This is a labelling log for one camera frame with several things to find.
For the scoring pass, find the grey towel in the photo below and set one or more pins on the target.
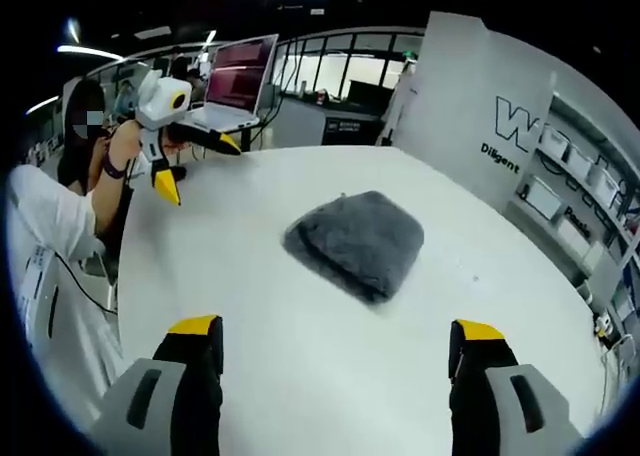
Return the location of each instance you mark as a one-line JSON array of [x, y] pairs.
[[357, 243]]

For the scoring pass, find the white open laptop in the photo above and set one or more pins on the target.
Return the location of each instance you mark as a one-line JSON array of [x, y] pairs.
[[235, 86]]

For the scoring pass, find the person's left hand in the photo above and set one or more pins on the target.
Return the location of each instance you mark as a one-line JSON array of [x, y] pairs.
[[126, 141]]

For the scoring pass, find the dark wristband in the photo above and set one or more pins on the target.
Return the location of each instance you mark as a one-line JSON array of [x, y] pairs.
[[114, 170]]

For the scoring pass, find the grey cabinet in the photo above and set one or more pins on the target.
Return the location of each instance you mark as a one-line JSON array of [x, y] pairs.
[[297, 123]]

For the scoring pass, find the ceiling light strip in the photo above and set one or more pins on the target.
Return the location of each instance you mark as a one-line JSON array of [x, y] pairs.
[[87, 52], [73, 29]]

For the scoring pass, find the small white device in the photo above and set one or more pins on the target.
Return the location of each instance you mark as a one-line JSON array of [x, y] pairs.
[[603, 324]]

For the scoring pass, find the person's white shirt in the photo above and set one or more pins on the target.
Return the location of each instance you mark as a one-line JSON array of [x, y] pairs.
[[55, 296]]

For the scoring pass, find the black monitor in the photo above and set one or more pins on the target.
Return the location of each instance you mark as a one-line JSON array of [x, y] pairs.
[[369, 93]]

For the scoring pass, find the grey shelf unit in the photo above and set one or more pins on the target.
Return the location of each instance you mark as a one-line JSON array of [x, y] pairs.
[[585, 216]]

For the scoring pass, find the white storage box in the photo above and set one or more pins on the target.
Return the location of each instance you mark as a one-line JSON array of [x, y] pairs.
[[544, 199], [604, 186], [555, 142], [581, 160]]

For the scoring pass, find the white lettered partition panel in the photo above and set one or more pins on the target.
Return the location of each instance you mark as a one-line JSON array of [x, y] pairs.
[[465, 111]]

